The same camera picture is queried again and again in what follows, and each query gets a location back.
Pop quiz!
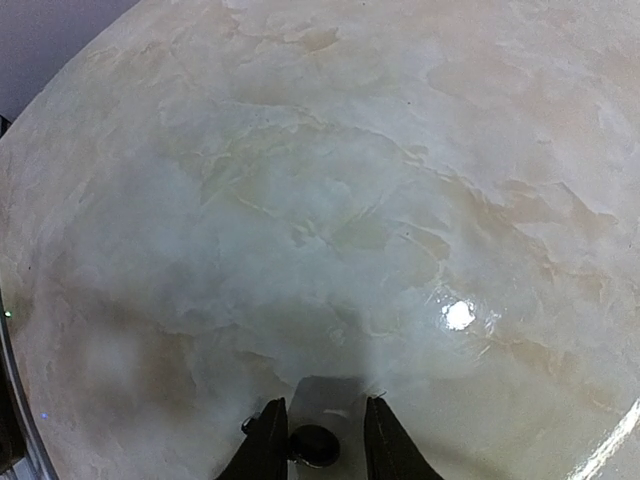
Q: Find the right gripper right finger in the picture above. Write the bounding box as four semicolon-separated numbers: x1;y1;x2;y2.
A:
363;397;440;480

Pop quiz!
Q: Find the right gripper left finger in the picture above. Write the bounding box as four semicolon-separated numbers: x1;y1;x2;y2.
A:
217;398;289;480

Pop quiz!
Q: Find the black stem earbud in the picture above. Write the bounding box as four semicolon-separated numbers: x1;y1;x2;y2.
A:
289;424;341;469

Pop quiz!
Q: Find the aluminium front rail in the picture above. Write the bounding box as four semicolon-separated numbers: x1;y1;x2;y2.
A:
1;305;59;480

